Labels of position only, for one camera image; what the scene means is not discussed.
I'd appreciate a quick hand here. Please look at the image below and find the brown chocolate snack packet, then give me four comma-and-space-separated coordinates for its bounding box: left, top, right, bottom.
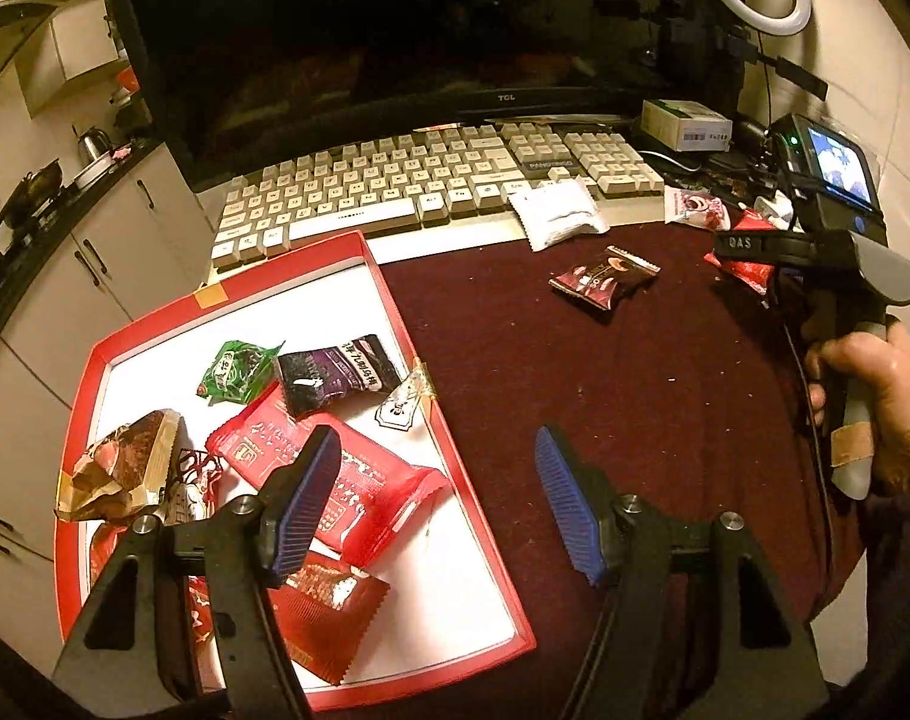
55, 410, 188, 523

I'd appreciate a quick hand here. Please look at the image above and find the red candy packet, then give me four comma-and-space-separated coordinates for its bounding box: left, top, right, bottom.
188, 549, 392, 688

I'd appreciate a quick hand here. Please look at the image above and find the large red snack packet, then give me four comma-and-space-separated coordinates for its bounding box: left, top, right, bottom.
204, 383, 448, 569

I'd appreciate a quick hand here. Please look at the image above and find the green snack packet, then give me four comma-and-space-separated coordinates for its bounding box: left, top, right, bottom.
196, 340, 281, 405

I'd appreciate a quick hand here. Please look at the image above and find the person right hand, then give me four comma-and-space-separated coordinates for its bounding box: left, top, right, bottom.
805, 316, 910, 496

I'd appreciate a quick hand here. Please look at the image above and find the white pink snack packet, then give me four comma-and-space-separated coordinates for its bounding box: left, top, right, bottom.
663, 185, 730, 231

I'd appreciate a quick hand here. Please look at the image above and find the white green cardboard box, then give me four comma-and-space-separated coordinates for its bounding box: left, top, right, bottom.
640, 99, 734, 153

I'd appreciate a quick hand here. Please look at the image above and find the dark red chocolate packet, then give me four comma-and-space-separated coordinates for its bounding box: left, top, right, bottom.
549, 245, 660, 312

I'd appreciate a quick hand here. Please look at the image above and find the red tray white bottom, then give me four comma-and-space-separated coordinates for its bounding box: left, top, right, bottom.
53, 229, 538, 714

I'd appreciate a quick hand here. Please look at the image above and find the white pillow packet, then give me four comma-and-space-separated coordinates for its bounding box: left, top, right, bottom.
510, 179, 610, 252

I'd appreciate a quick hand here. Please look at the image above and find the dark purple snack packet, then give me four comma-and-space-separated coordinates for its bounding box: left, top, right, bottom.
273, 333, 402, 419

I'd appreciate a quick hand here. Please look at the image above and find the white mechanical keyboard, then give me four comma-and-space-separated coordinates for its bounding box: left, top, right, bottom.
211, 117, 665, 277

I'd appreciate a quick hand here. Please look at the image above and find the black frying pan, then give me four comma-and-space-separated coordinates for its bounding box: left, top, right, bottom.
1, 160, 62, 231

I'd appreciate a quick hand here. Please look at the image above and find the steel kettle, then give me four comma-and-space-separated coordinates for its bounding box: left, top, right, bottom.
76, 127, 113, 166

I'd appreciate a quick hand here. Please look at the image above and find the black computer monitor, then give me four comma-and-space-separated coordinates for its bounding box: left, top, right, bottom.
110, 0, 745, 190

